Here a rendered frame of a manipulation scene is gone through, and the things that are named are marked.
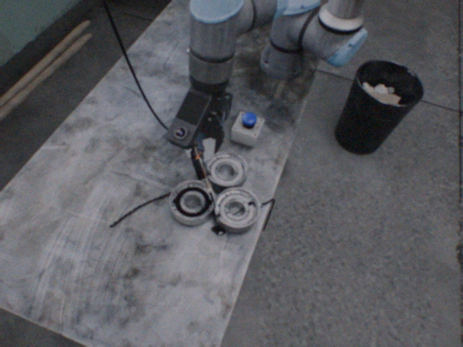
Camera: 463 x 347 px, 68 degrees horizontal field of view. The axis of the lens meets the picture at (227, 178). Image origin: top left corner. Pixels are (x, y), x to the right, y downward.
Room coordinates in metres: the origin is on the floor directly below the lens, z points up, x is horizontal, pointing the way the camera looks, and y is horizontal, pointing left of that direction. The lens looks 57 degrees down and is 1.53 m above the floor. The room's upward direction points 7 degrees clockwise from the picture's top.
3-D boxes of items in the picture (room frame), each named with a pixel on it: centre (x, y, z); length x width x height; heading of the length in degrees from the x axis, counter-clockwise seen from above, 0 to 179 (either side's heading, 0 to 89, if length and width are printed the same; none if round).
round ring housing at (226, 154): (0.48, 0.00, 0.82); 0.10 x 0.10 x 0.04
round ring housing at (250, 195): (0.38, -0.03, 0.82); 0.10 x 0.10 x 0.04
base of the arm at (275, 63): (0.95, -0.13, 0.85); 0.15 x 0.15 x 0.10
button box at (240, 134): (0.63, -0.04, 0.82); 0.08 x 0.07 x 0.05; 165
